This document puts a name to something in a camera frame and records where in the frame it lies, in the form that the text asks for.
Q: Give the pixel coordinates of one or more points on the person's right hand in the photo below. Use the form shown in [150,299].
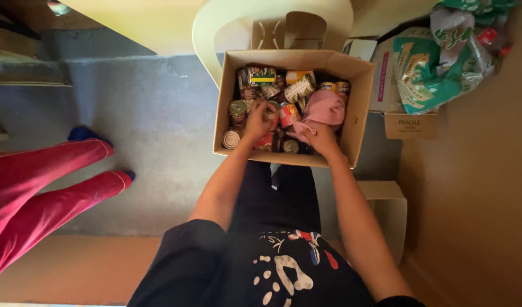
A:
[324,140]

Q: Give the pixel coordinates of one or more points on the person's left hand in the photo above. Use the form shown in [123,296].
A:
[254,123]

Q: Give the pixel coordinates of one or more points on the person's right fingers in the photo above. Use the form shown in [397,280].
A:
[312,130]

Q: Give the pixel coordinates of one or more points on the person's left fingers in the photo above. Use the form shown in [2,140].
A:
[264,110]

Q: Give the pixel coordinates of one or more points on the tin can with silver lid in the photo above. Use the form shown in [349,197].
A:
[274,114]

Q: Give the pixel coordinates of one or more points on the pink cloth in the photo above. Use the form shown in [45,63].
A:
[324,106]

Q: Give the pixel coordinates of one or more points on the pile of tin cans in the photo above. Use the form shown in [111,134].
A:
[301,87]

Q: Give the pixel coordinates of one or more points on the open brown cardboard box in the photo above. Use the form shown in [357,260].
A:
[359,115]

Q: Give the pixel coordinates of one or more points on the person's black trousers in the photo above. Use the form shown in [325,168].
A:
[278,196]

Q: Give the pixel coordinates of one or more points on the cream plastic chair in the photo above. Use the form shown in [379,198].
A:
[226,30]

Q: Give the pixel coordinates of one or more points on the small white box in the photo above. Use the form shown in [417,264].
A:
[359,49]

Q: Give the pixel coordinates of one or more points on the large printed cardboard carton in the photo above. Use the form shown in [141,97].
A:
[410,126]

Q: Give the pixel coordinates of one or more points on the plain white carton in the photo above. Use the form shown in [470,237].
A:
[388,213]

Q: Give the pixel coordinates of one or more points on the green and white rice sack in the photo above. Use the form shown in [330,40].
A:
[427,72]

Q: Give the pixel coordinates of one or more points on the person's black printed shirt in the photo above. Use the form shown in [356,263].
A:
[282,268]

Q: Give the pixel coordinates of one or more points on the cream table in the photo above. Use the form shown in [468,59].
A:
[150,21]

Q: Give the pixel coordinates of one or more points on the white and green plastic bag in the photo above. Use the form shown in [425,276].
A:
[452,32]

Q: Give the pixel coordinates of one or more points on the red-capped plastic bottle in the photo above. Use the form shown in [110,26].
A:
[489,38]

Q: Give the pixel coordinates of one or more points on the wooden furniture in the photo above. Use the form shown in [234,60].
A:
[18,51]

